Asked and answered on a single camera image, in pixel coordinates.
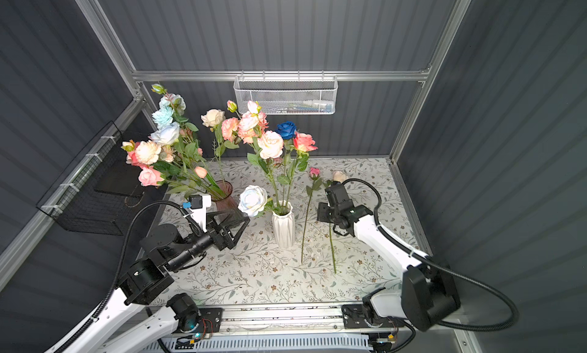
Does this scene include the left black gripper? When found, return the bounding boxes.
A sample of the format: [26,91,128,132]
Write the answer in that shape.
[167,207,247,275]

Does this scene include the pink glass vase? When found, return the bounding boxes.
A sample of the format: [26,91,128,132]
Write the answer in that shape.
[211,180,238,211]

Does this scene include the small cream rose stem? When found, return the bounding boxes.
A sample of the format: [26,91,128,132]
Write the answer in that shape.
[319,171,353,274]

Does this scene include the white ribbed ceramic vase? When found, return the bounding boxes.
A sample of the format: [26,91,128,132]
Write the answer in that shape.
[271,201,295,249]

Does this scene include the pink tulip flower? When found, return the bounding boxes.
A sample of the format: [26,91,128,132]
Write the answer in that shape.
[194,167,221,195]

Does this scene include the cream rose single stem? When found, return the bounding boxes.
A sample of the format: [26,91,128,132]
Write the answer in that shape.
[201,108,226,180]

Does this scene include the pink carnation stem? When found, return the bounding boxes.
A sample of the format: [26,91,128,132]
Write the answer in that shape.
[219,99,281,212]

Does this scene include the light blue rose stem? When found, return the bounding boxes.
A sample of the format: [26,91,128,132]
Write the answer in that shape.
[150,82,216,193]

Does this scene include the small magenta rose stem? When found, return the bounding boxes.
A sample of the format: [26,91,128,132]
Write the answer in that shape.
[301,167,321,261]

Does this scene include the large white rose stem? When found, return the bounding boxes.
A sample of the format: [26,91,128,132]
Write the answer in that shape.
[238,185,277,218]

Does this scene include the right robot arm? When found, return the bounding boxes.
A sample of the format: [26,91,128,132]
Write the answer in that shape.
[317,182,461,332]

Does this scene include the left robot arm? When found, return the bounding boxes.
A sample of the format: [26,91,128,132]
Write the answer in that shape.
[49,209,250,352]

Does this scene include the floral table mat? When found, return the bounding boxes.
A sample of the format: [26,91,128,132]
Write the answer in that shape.
[151,157,418,307]

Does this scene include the items in white basket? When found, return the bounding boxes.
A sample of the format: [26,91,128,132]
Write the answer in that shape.
[265,99,336,115]

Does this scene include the black flat pad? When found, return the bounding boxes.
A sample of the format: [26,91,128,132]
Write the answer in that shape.
[94,160,144,198]

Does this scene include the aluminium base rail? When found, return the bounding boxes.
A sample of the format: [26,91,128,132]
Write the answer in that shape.
[91,302,469,353]

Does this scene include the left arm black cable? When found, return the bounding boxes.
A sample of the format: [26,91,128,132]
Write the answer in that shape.
[52,200,198,353]

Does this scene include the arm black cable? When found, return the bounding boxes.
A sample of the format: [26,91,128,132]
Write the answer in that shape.
[341,177,521,353]
[52,200,198,353]

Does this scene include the black wire basket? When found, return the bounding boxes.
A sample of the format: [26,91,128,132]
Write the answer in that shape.
[36,118,165,236]

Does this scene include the white wire basket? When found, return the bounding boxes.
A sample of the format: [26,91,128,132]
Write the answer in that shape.
[233,76,339,116]

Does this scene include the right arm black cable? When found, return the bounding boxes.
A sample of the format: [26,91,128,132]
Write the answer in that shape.
[341,177,521,353]

